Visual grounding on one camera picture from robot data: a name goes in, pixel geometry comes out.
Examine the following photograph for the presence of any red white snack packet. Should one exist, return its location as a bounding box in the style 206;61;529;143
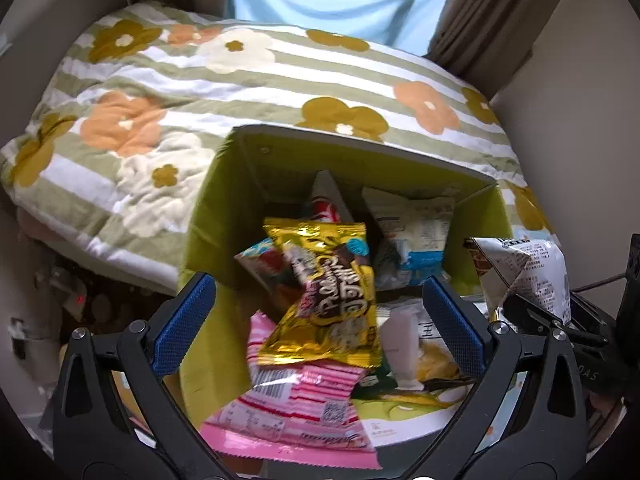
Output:
307;170;358;226

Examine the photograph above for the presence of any blue red snack packet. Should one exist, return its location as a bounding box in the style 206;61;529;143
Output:
235;237;301;321

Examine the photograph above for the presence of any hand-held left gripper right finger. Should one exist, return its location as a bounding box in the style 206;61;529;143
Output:
400;276;588;480

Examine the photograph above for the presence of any white potato chips packet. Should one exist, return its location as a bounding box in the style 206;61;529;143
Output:
377;302;476;393

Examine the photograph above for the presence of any grey silver snack packet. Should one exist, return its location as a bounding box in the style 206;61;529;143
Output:
464;236;573;326

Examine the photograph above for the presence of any pink wafer packet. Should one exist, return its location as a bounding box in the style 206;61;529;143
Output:
247;310;371;403
200;390;383;461

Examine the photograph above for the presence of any brown curtain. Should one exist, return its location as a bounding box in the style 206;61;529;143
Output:
425;0;583;98

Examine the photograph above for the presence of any floral striped blanket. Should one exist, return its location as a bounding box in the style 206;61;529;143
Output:
0;0;556;296

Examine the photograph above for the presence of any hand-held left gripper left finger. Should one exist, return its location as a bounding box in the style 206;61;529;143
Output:
52;272;236;480

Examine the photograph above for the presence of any white blue snack packet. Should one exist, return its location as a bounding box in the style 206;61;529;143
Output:
361;187;457;291

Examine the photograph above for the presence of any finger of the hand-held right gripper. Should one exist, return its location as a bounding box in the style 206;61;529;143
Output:
501;294;618;348

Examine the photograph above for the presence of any green cardboard box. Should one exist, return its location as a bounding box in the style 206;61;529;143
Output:
177;125;521;448

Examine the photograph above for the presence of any gold chocolate snack packet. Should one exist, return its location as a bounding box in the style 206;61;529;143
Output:
263;217;383;370

